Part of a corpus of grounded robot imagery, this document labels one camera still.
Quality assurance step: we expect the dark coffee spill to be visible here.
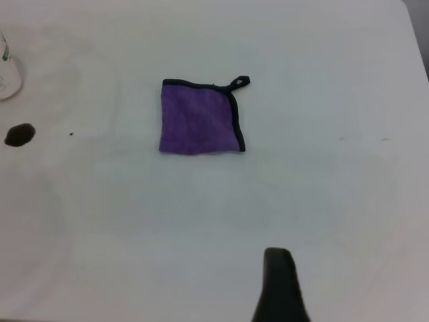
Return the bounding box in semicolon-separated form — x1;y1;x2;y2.
3;123;36;148

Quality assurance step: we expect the white paper coffee cup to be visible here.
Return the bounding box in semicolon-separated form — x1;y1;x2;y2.
0;32;25;101

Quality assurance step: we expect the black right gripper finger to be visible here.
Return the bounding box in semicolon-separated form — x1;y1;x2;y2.
251;247;311;322

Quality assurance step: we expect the purple cloth with black trim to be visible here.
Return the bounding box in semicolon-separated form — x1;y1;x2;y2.
158;75;251;156

